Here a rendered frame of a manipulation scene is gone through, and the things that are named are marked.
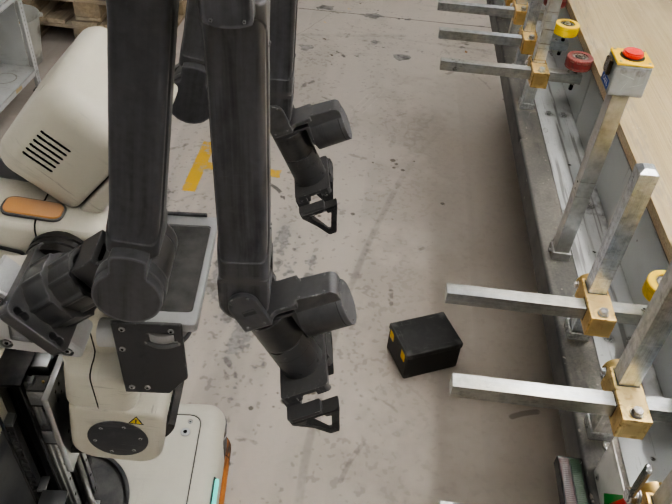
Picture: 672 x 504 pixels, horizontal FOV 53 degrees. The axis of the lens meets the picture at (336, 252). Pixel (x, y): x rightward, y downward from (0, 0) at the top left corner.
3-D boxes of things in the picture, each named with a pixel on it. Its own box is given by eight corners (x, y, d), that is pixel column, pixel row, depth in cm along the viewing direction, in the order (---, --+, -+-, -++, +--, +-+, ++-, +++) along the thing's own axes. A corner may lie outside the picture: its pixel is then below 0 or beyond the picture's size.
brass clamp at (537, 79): (527, 87, 209) (531, 72, 206) (523, 67, 219) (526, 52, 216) (547, 89, 209) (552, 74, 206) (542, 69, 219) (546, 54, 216)
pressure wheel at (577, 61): (568, 81, 218) (579, 46, 210) (588, 91, 213) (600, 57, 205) (551, 86, 214) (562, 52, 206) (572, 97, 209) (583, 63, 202)
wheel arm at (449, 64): (439, 72, 212) (441, 60, 210) (438, 67, 215) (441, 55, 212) (579, 87, 211) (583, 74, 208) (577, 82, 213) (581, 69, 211)
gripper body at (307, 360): (327, 332, 93) (305, 298, 89) (333, 392, 86) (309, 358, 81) (284, 347, 95) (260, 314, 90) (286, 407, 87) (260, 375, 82)
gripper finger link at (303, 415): (354, 394, 95) (327, 354, 89) (360, 438, 89) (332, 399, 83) (310, 408, 96) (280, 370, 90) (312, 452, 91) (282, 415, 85)
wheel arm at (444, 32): (437, 41, 232) (439, 28, 229) (437, 36, 234) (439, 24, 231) (566, 54, 230) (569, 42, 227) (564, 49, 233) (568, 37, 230)
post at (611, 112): (550, 259, 166) (611, 92, 136) (547, 246, 170) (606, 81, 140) (569, 261, 166) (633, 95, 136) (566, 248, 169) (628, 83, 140)
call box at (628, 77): (605, 98, 136) (618, 61, 131) (598, 82, 141) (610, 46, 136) (640, 102, 136) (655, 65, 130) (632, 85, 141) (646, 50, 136)
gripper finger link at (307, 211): (348, 210, 127) (329, 172, 122) (351, 234, 122) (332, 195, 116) (314, 222, 129) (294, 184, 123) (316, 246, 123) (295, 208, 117)
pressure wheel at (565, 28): (569, 51, 235) (579, 18, 227) (571, 61, 229) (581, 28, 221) (546, 48, 236) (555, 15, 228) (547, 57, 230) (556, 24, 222)
